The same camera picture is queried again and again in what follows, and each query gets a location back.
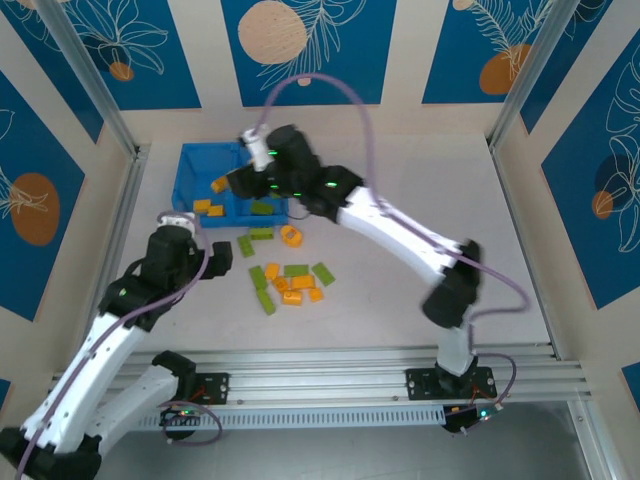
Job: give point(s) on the green lego brick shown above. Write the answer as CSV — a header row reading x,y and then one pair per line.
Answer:
x,y
265,301
324,273
296,270
261,207
262,233
257,278
245,246

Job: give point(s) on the orange round lego piece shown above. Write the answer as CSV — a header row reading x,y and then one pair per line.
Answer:
x,y
291,236

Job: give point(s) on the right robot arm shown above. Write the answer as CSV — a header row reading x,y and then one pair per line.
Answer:
x,y
400,235

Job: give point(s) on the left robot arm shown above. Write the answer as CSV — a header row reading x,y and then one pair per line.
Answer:
x,y
100,350

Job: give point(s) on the blue plastic bin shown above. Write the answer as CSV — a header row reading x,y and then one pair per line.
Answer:
x,y
192,170
250,220

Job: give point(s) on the small circuit board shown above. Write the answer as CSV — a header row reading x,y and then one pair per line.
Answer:
x,y
470,417
180,416

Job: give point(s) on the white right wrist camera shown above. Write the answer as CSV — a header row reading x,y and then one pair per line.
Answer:
x,y
257,150

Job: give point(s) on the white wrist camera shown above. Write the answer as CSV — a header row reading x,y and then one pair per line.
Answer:
x,y
175,221
257,150

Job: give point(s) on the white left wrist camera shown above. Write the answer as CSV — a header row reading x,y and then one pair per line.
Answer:
x,y
175,221

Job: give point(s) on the aluminium side rail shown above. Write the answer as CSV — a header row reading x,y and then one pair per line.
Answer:
x,y
527,250
121,225

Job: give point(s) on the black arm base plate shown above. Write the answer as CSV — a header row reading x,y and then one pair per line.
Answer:
x,y
420,385
217,387

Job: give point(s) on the aluminium mounting rail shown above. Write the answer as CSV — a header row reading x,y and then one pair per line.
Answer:
x,y
325,375

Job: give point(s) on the aluminium frame post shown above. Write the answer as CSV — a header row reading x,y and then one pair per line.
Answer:
x,y
532,75
86,75

